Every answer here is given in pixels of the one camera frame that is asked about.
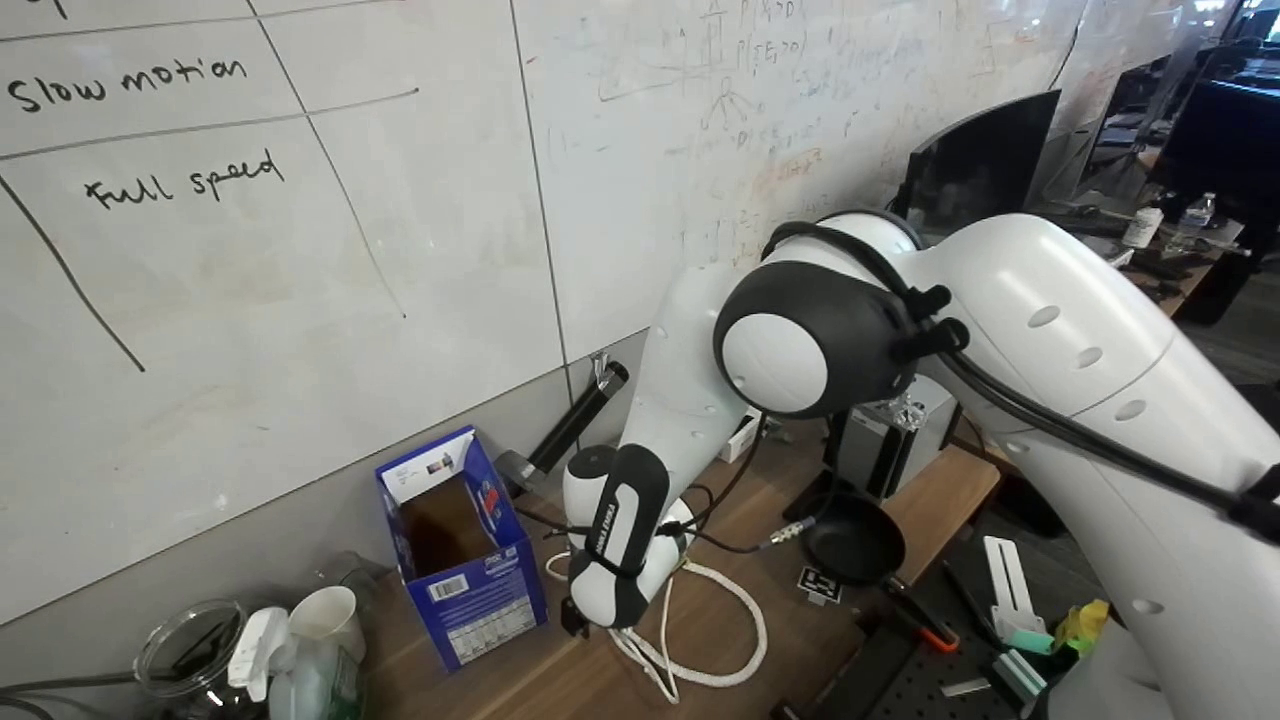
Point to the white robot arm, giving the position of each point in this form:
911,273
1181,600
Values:
1154,462

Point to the blue cardboard box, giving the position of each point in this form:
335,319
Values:
460,550

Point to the grey battery box near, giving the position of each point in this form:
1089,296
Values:
890,441

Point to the black frying pan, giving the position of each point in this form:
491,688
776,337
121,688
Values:
851,538

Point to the green spray bottle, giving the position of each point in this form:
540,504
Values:
301,660

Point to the clear glass jar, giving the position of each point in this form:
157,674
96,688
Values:
181,664

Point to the black cylindrical handle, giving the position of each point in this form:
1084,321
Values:
576,418

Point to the orange handled pliers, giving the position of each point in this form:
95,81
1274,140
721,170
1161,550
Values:
916,616

